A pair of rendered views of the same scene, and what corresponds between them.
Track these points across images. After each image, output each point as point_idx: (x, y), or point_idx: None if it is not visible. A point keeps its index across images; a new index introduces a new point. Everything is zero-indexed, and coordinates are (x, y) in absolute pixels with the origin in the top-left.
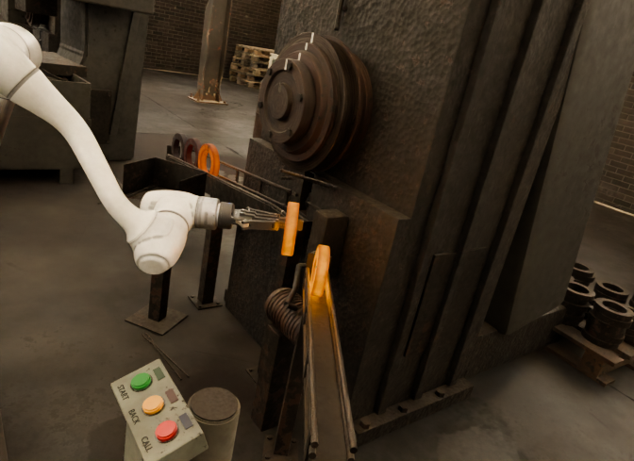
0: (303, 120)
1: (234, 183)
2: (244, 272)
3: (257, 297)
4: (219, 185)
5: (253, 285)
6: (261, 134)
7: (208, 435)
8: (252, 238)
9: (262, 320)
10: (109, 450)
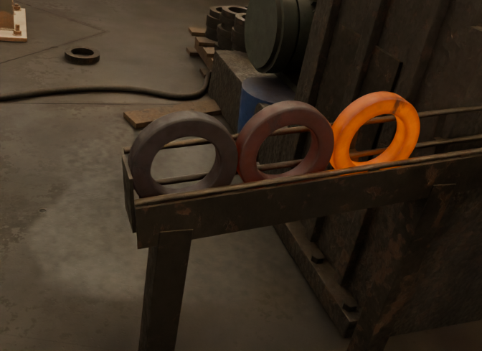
0: None
1: (455, 142)
2: (437, 265)
3: (469, 275)
4: (470, 164)
5: (461, 266)
6: (478, 16)
7: None
8: (469, 207)
9: (479, 291)
10: None
